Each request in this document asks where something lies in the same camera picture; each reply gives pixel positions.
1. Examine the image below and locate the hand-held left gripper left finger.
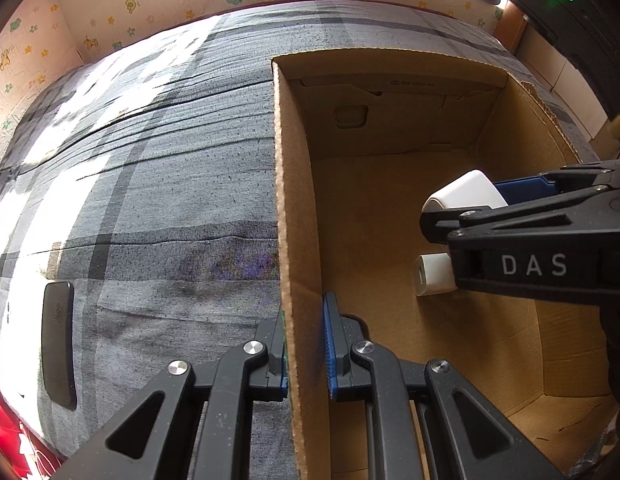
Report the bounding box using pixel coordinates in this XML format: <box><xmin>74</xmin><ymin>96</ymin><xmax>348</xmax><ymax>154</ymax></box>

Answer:
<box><xmin>50</xmin><ymin>310</ymin><xmax>291</xmax><ymax>480</ymax></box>

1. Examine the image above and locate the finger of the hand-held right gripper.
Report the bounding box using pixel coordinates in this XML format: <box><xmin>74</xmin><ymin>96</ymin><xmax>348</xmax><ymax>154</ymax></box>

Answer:
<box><xmin>419</xmin><ymin>185</ymin><xmax>620</xmax><ymax>308</ymax></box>
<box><xmin>492</xmin><ymin>160</ymin><xmax>620</xmax><ymax>206</ymax></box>

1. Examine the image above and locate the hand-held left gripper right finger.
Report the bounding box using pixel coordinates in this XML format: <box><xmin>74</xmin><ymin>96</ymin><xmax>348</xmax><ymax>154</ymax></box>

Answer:
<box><xmin>322</xmin><ymin>291</ymin><xmax>566</xmax><ymax>480</ymax></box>

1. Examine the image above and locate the large white charger plug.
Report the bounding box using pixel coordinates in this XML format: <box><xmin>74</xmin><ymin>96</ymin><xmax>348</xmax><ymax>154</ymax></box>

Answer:
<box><xmin>422</xmin><ymin>170</ymin><xmax>509</xmax><ymax>213</ymax></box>

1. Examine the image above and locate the small white charger plug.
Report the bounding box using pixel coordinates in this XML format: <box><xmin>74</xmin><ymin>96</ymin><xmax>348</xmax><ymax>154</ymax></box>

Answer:
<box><xmin>414</xmin><ymin>253</ymin><xmax>458</xmax><ymax>297</ymax></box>

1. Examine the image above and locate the brown cardboard box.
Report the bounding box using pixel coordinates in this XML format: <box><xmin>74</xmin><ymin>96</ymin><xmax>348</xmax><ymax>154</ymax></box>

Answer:
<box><xmin>271</xmin><ymin>50</ymin><xmax>620</xmax><ymax>480</ymax></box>

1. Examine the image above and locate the beige wardrobe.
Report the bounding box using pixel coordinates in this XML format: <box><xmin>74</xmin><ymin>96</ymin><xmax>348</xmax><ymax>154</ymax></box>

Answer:
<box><xmin>495</xmin><ymin>0</ymin><xmax>611</xmax><ymax>146</ymax></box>

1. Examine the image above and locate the black remote control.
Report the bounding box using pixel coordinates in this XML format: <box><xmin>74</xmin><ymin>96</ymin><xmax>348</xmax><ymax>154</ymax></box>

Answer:
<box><xmin>41</xmin><ymin>281</ymin><xmax>78</xmax><ymax>411</ymax></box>

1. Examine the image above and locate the grey plaid bed sheet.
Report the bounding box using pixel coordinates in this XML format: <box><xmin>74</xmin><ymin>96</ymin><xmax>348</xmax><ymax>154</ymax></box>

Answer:
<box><xmin>0</xmin><ymin>0</ymin><xmax>596</xmax><ymax>480</ymax></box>

